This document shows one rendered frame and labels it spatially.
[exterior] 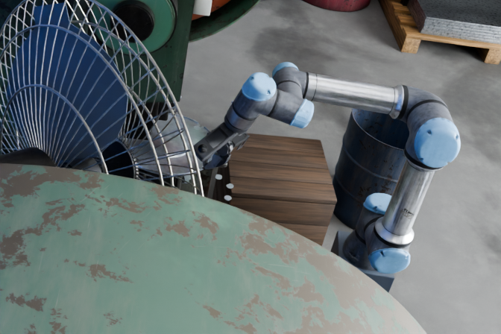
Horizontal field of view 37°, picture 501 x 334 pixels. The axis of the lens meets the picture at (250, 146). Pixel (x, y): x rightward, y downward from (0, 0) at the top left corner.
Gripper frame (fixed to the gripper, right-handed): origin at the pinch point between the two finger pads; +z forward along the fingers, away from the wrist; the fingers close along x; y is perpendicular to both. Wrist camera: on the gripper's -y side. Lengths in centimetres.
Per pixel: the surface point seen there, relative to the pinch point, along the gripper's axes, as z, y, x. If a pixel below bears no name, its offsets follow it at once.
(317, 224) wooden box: 51, 67, -27
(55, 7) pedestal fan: -75, -66, 10
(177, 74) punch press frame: -31.5, -14.6, 13.3
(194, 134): 5.3, 10.0, 11.7
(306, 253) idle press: -111, -95, -45
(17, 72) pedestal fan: -64, -71, 8
